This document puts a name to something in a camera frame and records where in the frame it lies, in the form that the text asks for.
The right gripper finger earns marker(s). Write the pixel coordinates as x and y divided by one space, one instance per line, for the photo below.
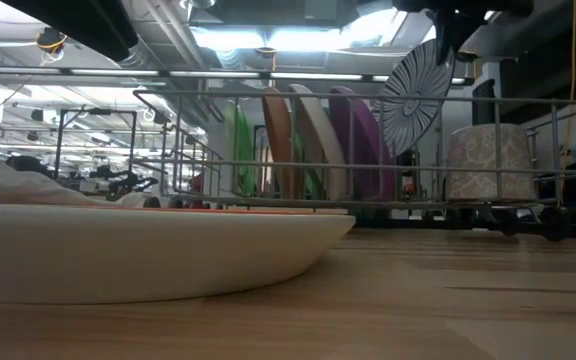
447 35

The blue white striped plate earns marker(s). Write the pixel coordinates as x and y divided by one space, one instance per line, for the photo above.
413 110

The purple plate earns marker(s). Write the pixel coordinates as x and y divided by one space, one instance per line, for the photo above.
368 145

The orange plate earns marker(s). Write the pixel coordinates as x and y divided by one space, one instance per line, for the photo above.
279 135

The light green plate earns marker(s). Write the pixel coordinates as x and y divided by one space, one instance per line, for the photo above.
313 182

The translucent green plate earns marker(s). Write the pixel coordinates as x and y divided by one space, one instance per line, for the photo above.
242 145

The large white plate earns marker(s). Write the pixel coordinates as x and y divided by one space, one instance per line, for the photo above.
118 250

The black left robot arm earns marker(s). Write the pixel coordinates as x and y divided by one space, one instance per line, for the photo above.
78 25

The patterned white cup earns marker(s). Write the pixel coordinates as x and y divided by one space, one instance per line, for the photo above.
473 160

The black overhead beam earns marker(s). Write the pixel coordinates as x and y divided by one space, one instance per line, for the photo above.
218 67

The black overhead camera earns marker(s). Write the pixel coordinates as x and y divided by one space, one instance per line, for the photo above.
50 39

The black background frame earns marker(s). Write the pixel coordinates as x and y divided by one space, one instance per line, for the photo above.
59 140

